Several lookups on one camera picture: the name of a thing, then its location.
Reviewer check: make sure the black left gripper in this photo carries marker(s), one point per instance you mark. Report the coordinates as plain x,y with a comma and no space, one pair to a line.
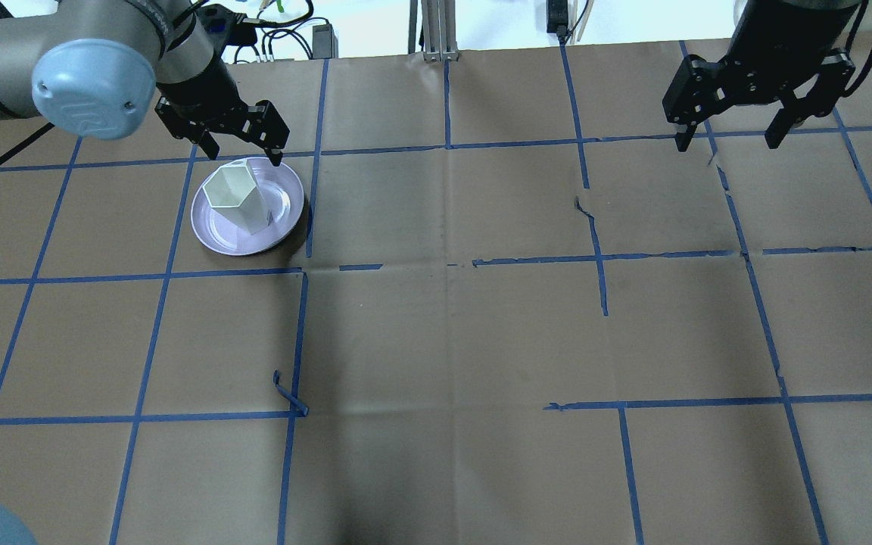
201,88

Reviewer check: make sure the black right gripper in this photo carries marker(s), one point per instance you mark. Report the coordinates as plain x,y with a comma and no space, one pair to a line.
770,54

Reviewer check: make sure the white faceted mug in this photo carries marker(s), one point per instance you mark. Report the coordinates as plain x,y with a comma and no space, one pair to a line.
233,192

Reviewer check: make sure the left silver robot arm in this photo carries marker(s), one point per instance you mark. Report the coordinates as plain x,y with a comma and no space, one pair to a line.
94,68

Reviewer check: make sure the lilac round plate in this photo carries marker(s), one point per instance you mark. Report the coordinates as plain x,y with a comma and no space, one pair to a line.
284,192

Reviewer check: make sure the black power adapter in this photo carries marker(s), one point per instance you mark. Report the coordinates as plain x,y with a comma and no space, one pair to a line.
324,42

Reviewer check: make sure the brown paper table cover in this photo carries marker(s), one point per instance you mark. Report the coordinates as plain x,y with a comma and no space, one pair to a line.
511,314

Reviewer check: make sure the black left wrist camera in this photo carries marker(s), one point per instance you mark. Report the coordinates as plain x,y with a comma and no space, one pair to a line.
225,27

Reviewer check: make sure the aluminium frame post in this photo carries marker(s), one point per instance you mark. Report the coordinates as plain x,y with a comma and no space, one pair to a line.
432,30

